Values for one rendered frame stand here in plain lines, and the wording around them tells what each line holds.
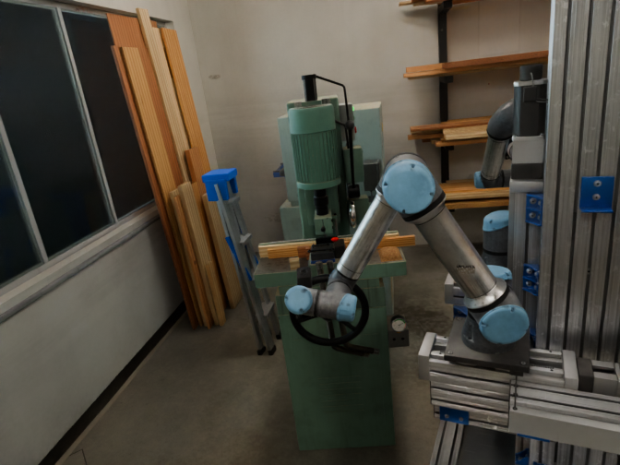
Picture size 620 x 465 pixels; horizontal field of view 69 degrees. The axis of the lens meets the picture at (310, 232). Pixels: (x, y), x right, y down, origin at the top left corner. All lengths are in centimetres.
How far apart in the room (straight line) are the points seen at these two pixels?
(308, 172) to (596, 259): 98
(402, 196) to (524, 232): 56
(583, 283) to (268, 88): 323
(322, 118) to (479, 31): 255
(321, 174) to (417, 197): 74
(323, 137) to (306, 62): 241
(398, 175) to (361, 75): 303
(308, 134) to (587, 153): 90
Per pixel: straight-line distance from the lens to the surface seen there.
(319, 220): 182
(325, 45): 407
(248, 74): 421
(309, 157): 173
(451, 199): 372
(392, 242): 191
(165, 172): 317
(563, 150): 139
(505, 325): 121
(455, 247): 113
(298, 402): 212
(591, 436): 140
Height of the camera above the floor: 161
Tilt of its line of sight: 19 degrees down
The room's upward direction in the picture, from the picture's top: 7 degrees counter-clockwise
